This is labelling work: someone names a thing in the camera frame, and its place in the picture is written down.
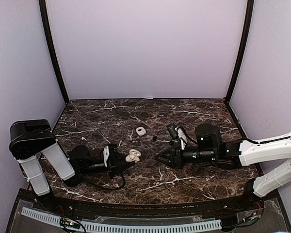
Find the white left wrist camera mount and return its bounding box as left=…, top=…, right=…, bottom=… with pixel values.
left=103, top=146, right=110, bottom=167

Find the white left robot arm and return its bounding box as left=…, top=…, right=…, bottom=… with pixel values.
left=9, top=119, right=141, bottom=212

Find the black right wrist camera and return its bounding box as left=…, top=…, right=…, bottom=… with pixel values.
left=166, top=124, right=178, bottom=140

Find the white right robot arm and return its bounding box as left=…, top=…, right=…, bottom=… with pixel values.
left=155, top=123, right=291, bottom=211

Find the white slotted cable duct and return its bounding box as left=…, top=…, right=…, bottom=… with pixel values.
left=20, top=207, right=222, bottom=233

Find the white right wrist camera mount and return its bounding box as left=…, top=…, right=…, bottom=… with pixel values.
left=176, top=127, right=187, bottom=150

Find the white earbud charging case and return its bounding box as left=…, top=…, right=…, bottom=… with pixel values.
left=125, top=149, right=141, bottom=163

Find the right black frame post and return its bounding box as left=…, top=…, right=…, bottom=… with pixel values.
left=225, top=0, right=254, bottom=104

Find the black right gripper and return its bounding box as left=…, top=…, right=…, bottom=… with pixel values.
left=155, top=143, right=217, bottom=169

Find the black frame post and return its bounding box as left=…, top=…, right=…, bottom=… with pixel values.
left=225, top=0, right=254, bottom=104
left=38, top=0, right=70, bottom=105

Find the left black frame post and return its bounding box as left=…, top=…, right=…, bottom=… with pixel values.
left=38, top=0, right=70, bottom=105

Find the black front table rail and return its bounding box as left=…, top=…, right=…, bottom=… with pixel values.
left=14, top=185, right=279, bottom=220

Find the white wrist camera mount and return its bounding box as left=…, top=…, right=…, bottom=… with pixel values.
left=176, top=127, right=187, bottom=150
left=103, top=146, right=110, bottom=167

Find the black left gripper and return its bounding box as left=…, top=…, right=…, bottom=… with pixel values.
left=80, top=152, right=135, bottom=179

